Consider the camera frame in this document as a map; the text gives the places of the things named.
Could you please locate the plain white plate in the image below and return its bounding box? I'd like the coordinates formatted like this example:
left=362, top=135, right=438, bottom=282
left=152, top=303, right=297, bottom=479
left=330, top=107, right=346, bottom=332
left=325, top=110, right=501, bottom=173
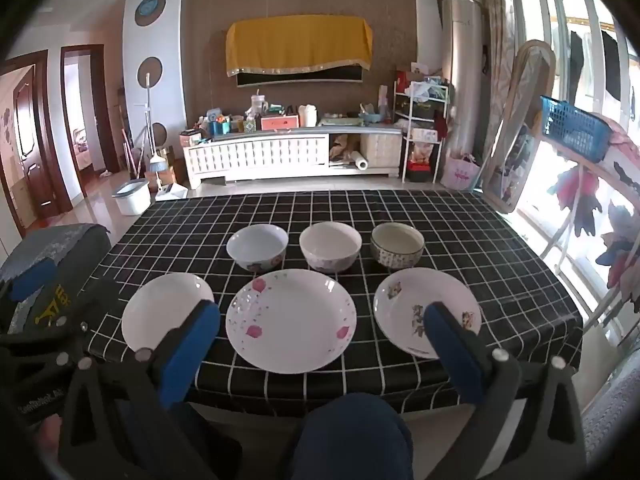
left=122, top=273, right=215, bottom=352

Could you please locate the bear cartoon white plate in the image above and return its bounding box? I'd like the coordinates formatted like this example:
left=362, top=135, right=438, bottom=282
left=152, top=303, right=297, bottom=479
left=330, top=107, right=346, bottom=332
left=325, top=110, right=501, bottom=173
left=373, top=268, right=483, bottom=360

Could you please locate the pink flower white plate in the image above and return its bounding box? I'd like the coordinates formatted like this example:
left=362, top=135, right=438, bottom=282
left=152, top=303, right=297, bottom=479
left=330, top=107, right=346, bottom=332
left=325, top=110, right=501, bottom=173
left=226, top=269, right=357, bottom=375

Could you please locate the dark patterned ceramic bowl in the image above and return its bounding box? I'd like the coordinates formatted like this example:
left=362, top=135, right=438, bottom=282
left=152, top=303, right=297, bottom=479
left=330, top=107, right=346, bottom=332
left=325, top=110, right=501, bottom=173
left=371, top=222, right=425, bottom=271

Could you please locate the white bowl red pattern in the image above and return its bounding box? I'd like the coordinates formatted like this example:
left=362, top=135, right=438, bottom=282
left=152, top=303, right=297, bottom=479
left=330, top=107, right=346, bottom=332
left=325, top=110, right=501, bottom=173
left=226, top=224, right=288, bottom=273

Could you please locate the white bowl pale floral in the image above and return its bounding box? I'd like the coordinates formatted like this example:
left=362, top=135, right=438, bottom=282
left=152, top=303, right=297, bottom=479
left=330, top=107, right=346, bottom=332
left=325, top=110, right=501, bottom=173
left=299, top=221, right=362, bottom=273

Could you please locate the person's left hand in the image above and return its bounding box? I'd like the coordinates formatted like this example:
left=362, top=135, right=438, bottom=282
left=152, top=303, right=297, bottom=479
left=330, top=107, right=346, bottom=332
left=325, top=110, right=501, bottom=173
left=36, top=414, right=62, bottom=460

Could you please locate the black white grid tablecloth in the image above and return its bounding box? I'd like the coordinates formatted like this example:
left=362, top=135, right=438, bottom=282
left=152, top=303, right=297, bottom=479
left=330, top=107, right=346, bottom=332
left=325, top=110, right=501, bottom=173
left=89, top=191, right=582, bottom=417

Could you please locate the dark blue trouser knee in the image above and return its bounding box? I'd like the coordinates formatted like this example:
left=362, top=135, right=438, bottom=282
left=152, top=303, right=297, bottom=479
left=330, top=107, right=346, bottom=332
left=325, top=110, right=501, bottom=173
left=288, top=393, right=414, bottom=479

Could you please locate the white plastic storage bin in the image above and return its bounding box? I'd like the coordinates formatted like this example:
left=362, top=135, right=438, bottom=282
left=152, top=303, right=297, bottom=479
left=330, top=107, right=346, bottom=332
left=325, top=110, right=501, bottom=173
left=112, top=179, right=151, bottom=217

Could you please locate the pink shopping bag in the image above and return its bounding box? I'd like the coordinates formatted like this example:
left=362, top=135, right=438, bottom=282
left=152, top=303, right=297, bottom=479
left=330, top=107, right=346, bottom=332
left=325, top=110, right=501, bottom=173
left=440, top=154, right=480, bottom=191

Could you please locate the blue plastic basket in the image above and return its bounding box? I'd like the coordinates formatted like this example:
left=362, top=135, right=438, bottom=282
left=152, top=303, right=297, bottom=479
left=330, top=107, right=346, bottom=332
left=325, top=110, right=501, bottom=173
left=540, top=96, right=612, bottom=164

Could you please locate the paper towel roll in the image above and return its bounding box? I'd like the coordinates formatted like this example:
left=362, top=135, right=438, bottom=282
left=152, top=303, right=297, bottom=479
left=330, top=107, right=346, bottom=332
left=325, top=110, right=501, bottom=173
left=349, top=151, right=369, bottom=171

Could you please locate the white tv cabinet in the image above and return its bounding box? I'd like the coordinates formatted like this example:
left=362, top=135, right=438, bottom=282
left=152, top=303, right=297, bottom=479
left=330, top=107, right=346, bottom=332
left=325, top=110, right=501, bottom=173
left=183, top=126, right=402, bottom=190

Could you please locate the white floor lamp stand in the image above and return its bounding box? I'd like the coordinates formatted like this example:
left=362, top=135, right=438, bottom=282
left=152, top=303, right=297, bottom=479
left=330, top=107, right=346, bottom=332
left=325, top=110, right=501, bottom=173
left=137, top=73, right=168, bottom=188

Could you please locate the folded ironing board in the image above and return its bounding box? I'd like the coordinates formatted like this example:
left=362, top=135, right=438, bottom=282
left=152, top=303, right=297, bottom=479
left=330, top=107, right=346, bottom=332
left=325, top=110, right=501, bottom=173
left=482, top=40, right=555, bottom=214

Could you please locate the white metal shelf rack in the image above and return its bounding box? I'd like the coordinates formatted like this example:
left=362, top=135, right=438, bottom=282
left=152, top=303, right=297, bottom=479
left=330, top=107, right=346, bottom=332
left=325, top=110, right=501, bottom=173
left=393, top=76, right=450, bottom=184

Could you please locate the pink box on cabinet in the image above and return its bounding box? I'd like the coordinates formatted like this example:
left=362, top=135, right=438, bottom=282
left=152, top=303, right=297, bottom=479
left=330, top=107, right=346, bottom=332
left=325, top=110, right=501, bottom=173
left=260, top=115, right=299, bottom=131

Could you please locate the silver standing air conditioner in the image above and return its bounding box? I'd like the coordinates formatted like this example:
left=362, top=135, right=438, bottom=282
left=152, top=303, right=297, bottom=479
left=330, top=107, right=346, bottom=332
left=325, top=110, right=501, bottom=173
left=442, top=0, right=483, bottom=159

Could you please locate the yellow cloth covered television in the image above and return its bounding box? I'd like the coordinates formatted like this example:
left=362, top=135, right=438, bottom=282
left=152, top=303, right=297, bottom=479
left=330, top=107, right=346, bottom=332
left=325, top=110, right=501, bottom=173
left=226, top=14, right=373, bottom=86

